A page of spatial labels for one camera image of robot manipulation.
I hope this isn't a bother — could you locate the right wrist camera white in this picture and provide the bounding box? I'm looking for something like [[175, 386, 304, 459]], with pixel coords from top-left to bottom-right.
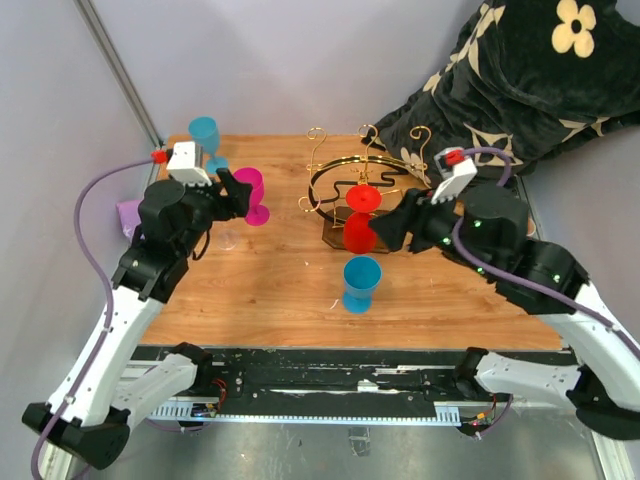
[[431, 147, 477, 205]]

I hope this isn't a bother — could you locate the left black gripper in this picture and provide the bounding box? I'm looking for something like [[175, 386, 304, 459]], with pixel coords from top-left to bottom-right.
[[177, 166, 254, 255]]

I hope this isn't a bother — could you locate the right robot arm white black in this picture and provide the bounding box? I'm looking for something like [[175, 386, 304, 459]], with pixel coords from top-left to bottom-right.
[[369, 184, 639, 441]]

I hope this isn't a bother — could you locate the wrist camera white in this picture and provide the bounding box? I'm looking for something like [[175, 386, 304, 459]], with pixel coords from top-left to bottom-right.
[[431, 147, 477, 205], [166, 141, 212, 187]]

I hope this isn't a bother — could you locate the red wine glass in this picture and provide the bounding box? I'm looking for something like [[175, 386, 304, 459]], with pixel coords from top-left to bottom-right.
[[343, 184, 382, 255]]

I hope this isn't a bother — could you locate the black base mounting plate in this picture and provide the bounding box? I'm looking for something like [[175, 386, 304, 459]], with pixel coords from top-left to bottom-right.
[[129, 344, 576, 419]]

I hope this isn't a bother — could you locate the cyan wine glass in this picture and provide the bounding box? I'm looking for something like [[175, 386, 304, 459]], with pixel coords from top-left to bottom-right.
[[188, 116, 229, 174], [342, 255, 382, 314]]

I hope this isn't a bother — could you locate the aluminium corner rail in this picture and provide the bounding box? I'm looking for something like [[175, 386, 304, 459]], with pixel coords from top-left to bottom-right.
[[73, 0, 164, 147]]

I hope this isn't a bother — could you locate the gold wire wine glass rack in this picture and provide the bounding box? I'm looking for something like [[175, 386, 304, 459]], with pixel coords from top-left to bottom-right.
[[298, 124, 430, 254]]

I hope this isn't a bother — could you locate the purple cloth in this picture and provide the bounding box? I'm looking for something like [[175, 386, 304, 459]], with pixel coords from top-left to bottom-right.
[[116, 200, 141, 242]]

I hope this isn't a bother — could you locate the slotted grey cable duct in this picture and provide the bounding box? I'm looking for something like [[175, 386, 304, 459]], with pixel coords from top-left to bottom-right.
[[149, 394, 461, 426]]

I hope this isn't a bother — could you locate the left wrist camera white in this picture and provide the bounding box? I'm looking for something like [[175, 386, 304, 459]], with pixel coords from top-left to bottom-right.
[[166, 141, 212, 187]]

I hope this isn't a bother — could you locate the magenta wine glass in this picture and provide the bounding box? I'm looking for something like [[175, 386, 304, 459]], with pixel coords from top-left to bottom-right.
[[234, 167, 270, 227]]

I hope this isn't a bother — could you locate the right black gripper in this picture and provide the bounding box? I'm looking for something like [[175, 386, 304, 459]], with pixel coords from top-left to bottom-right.
[[364, 180, 492, 275]]

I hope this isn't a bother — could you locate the black floral plush pillow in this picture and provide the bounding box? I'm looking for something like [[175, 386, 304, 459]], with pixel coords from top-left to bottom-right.
[[367, 1, 639, 180]]

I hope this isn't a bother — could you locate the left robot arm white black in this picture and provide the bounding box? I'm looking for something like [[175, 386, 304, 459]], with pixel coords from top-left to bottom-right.
[[22, 168, 252, 470]]

